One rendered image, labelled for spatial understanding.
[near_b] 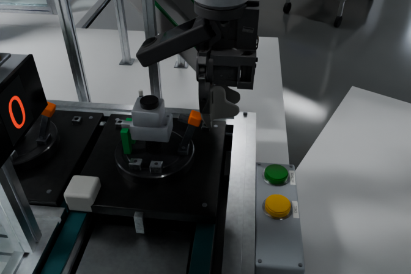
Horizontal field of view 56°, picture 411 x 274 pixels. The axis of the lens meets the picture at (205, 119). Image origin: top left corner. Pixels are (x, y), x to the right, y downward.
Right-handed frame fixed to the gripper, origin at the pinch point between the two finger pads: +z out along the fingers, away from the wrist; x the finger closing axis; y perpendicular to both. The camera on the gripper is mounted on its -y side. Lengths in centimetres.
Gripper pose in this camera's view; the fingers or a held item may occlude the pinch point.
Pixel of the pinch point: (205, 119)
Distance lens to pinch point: 63.4
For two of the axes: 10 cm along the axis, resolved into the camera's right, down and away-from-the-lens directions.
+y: 9.9, 0.6, -0.9
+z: 0.0, 7.9, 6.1
